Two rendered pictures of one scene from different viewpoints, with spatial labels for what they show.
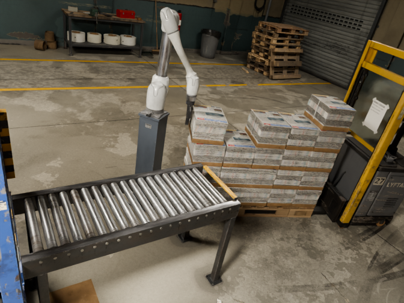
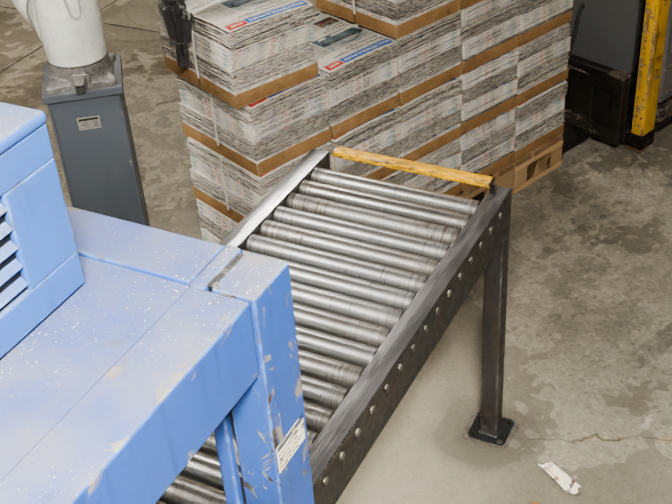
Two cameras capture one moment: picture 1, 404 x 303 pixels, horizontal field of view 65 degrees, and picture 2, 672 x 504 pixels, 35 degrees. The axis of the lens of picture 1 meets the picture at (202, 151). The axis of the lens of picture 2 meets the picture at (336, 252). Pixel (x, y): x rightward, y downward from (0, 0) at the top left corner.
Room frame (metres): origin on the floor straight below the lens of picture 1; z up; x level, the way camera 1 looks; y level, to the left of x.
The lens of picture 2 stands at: (-0.02, 0.95, 2.19)
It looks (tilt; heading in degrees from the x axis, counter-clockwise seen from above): 35 degrees down; 336
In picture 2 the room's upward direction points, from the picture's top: 4 degrees counter-clockwise
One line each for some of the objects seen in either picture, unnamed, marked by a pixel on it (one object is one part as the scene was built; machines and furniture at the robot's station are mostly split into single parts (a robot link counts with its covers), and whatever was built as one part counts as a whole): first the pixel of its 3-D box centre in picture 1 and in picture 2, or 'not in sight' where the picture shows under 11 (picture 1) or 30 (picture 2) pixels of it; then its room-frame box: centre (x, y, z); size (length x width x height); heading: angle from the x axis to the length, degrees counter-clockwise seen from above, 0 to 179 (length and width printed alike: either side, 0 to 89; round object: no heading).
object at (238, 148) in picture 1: (241, 174); (363, 138); (2.82, -0.44, 0.42); 1.17 x 0.39 x 0.83; 106
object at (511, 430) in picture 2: (214, 278); (491, 428); (1.80, -0.30, 0.01); 0.14 x 0.13 x 0.01; 37
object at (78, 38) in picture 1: (104, 30); not in sight; (7.97, 2.92, 0.55); 1.80 x 0.70 x 1.09; 127
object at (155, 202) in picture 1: (152, 198); (308, 297); (1.69, 0.26, 0.77); 0.47 x 0.05 x 0.05; 37
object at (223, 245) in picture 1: (222, 249); (493, 338); (1.80, -0.30, 0.34); 0.06 x 0.06 x 0.68; 37
